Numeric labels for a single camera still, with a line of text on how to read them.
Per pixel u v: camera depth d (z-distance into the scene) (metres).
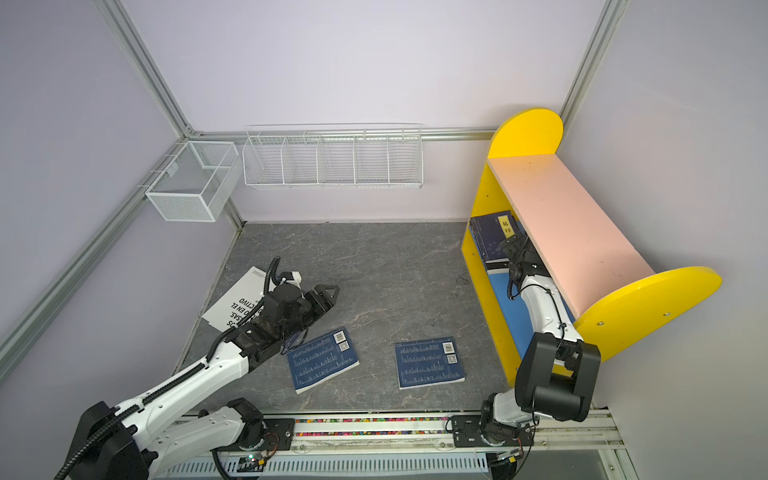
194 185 0.96
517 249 0.79
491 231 0.94
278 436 0.73
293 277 0.74
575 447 0.74
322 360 0.85
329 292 0.75
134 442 0.40
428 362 0.85
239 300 0.94
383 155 1.05
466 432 0.74
